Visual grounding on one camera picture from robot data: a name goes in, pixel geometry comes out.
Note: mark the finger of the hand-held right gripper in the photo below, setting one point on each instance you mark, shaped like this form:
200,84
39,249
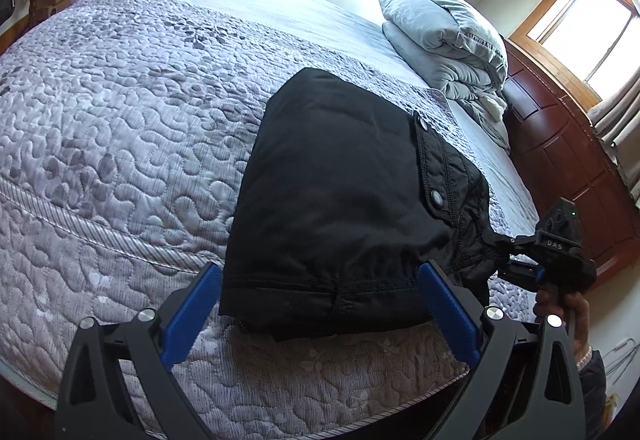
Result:
525,277
515,245

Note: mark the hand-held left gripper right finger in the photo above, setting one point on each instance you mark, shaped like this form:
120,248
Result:
450,315

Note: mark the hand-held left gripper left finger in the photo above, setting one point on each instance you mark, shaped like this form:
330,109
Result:
192,310

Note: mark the black pants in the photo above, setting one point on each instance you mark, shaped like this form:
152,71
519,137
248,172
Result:
340,200

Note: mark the person's right hand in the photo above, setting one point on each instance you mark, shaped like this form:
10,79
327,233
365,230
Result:
580,325

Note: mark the dark wooden headboard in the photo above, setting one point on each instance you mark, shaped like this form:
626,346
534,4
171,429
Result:
560,145

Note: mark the grey curtain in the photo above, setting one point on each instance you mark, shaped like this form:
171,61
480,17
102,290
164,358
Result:
617,130

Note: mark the white cloth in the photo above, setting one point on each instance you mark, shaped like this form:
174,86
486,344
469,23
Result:
494,107

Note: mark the bed with grey quilted cover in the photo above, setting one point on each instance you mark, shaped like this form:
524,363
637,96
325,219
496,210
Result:
125,145

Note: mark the grey folded duvet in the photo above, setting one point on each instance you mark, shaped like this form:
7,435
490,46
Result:
440,35

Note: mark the small wooden framed window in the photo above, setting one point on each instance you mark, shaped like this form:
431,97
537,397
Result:
590,20

